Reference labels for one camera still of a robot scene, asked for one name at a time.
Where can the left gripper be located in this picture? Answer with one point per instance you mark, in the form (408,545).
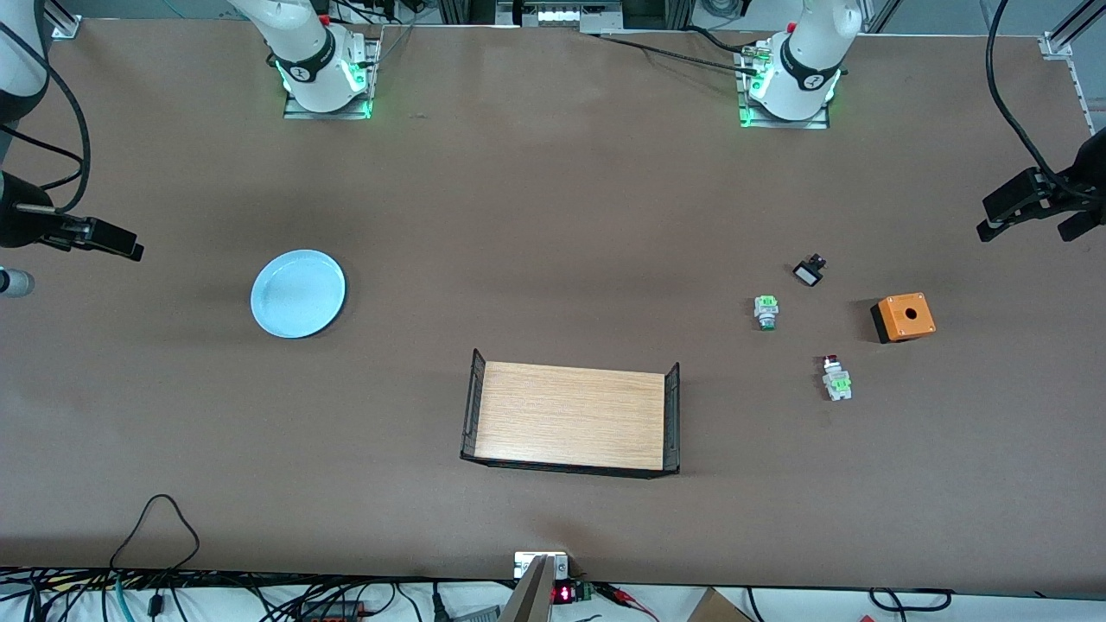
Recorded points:
(1090,170)

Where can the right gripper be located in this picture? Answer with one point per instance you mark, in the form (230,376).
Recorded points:
(19,226)

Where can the light blue plate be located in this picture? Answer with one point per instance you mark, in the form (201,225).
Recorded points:
(298,294)

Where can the red push button switch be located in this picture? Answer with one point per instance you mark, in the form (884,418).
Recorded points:
(836,383)

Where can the black orange power strip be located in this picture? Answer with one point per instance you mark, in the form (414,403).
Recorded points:
(333,612)

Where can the wooden tray black mesh sides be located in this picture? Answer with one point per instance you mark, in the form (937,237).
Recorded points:
(570,415)

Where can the grey control box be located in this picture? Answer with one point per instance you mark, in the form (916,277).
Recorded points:
(557,13)

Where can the brown cardboard piece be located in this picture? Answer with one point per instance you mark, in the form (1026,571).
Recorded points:
(713,609)

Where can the red probe leads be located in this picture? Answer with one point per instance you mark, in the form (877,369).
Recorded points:
(618,593)

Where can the red digit display module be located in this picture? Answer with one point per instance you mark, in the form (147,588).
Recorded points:
(562,593)

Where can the orange button enclosure box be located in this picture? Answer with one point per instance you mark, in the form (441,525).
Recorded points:
(907,318)

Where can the aluminium frame profile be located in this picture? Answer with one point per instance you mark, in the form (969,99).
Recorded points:
(1067,34)
(60,19)

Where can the small black switch part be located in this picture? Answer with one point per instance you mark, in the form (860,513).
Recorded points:
(809,274)

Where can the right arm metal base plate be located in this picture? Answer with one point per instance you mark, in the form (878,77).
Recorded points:
(328,114)

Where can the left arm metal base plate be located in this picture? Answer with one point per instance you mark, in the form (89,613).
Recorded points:
(782,123)

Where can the green push button switch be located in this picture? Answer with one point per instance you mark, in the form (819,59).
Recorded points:
(765,311)

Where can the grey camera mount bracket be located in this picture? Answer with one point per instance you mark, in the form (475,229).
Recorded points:
(531,596)

